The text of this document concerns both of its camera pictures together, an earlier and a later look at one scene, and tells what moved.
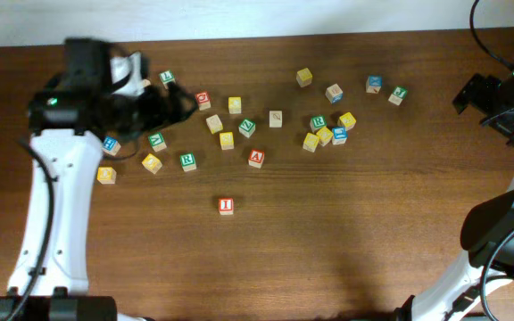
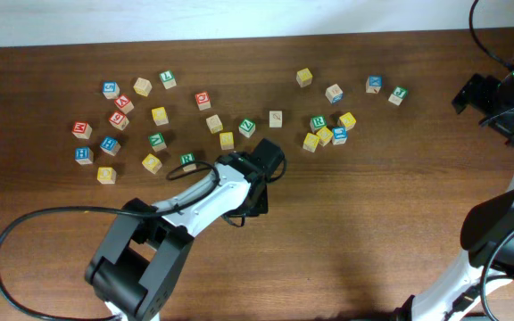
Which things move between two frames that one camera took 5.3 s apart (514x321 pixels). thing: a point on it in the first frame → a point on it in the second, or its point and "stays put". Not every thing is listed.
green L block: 167,77 stays put
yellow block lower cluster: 310,142 stays put
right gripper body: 498,102 stays put
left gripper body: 133,116 → 254,208
